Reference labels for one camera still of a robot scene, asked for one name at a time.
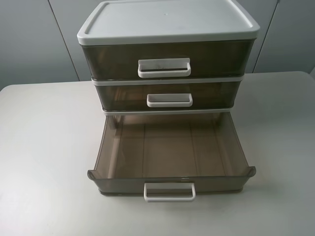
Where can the smoky brown upper drawer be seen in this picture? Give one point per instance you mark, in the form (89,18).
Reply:
(193,59)

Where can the smoky brown drawer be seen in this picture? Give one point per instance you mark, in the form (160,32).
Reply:
(162,97)
(193,59)
(170,158)

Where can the smoky brown lower drawer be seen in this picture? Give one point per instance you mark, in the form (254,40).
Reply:
(170,158)

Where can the white plastic drawer cabinet frame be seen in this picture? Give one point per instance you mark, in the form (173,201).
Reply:
(125,22)

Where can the smoky brown middle drawer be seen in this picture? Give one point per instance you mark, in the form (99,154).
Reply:
(162,97)

